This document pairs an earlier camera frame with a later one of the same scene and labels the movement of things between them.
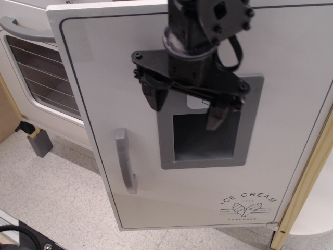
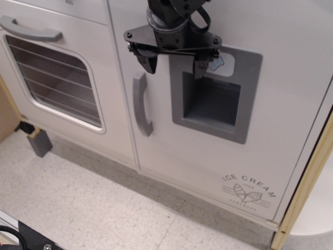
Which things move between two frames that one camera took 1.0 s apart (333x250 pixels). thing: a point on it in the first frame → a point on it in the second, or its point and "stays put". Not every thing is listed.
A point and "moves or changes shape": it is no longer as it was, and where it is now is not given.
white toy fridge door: x=165 y=169 moves or changes shape
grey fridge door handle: x=130 y=179 → x=140 y=90
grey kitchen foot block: x=41 y=144 stays put
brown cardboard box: x=10 y=116 stays put
